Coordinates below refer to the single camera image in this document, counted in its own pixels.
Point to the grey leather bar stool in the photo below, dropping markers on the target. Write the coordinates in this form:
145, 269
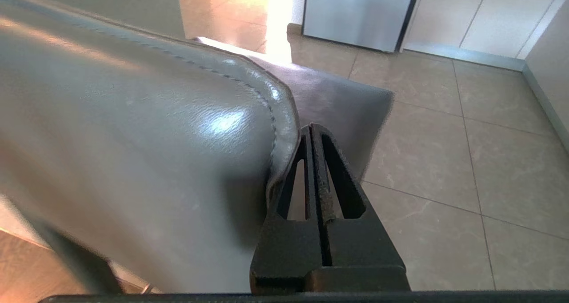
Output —
146, 161

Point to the white cabinet door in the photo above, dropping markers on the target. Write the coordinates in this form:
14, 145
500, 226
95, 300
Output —
511, 18
444, 14

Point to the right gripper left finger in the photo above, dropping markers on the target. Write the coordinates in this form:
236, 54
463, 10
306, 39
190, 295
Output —
286, 249

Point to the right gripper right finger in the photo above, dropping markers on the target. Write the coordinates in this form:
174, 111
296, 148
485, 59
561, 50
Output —
364, 249

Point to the stainless steel refrigerator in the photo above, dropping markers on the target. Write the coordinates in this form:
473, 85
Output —
355, 14

